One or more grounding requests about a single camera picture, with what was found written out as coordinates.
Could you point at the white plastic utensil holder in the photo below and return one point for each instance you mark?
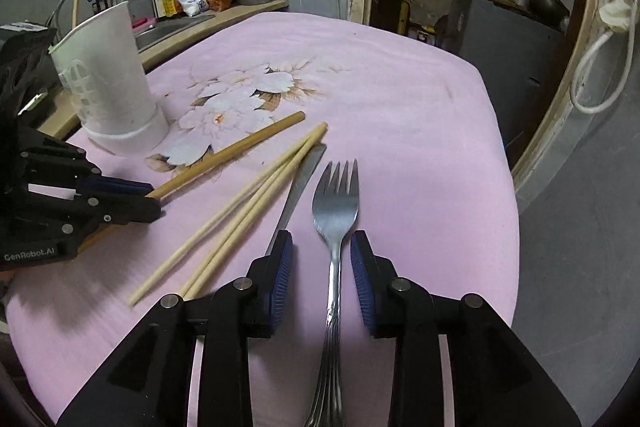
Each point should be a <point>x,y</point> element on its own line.
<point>99,67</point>

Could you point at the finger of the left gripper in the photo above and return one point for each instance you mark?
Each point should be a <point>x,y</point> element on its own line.
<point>115,185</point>
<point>115,209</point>

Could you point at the grey cabinet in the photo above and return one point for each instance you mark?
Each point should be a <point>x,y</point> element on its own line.
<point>520,60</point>

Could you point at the chrome faucet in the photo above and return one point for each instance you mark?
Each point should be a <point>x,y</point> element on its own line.
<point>54,18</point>

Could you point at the wooden chopstick one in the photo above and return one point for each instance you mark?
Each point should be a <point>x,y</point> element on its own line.
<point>157,197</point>

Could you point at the pink floral tablecloth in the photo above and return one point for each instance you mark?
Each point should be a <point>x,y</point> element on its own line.
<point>435,192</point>

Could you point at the black pot on cabinet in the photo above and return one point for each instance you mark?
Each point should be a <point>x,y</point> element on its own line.
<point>552,13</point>

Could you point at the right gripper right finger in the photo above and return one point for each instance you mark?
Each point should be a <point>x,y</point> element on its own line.
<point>454,358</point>

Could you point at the steel spoon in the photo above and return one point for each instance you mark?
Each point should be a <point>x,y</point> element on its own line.
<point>303,174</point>

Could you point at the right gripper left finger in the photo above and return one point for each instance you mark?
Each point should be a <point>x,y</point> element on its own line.
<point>146,379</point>

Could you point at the steel fork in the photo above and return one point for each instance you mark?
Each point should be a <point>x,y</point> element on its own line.
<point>335,210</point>

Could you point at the wooden chopstick three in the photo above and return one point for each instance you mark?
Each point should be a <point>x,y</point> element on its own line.
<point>252,210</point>

